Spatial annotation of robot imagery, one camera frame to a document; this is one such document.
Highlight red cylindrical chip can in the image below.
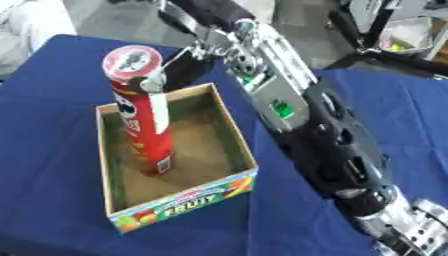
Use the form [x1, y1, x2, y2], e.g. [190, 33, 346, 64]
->
[101, 44, 175, 176]

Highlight open cardboard box with fruit print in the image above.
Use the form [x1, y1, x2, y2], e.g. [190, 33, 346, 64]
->
[94, 82, 261, 235]

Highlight white storage bin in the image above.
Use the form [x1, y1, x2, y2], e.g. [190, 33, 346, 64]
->
[376, 16, 448, 56]

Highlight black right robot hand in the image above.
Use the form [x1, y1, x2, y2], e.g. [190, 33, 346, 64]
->
[129, 0, 258, 134]

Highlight white bag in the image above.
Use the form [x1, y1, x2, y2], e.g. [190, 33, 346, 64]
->
[0, 0, 79, 76]

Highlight black stand frame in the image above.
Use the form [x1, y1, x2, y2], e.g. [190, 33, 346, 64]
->
[323, 0, 448, 76]

